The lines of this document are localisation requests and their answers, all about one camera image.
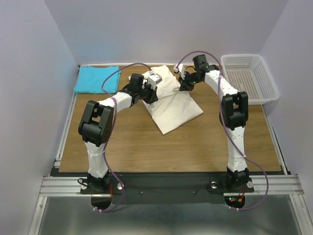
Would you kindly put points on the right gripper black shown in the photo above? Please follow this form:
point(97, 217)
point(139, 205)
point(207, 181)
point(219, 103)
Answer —
point(184, 84)

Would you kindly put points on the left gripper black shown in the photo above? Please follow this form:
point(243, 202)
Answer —
point(152, 97)

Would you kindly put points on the white t shirt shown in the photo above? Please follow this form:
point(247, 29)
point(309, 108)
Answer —
point(174, 107)

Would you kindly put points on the white plastic basket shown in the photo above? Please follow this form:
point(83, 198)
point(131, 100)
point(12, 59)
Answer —
point(249, 73)

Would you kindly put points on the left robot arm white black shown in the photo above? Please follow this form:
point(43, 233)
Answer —
point(98, 119)

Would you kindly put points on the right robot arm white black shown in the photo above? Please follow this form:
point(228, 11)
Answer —
point(233, 116)

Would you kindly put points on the folded blue t shirt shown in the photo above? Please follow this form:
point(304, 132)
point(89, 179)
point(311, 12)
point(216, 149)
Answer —
point(90, 80)

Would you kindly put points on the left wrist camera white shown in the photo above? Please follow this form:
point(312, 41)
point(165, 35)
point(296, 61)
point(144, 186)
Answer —
point(153, 79)

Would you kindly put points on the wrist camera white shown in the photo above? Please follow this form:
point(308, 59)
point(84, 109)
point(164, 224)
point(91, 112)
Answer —
point(179, 69)
point(153, 79)

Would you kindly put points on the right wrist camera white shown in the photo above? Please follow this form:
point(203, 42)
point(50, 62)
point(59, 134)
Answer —
point(179, 69)

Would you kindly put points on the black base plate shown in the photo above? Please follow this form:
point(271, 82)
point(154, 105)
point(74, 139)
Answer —
point(167, 188)

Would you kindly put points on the aluminium frame rail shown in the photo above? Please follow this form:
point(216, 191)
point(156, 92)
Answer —
point(139, 147)

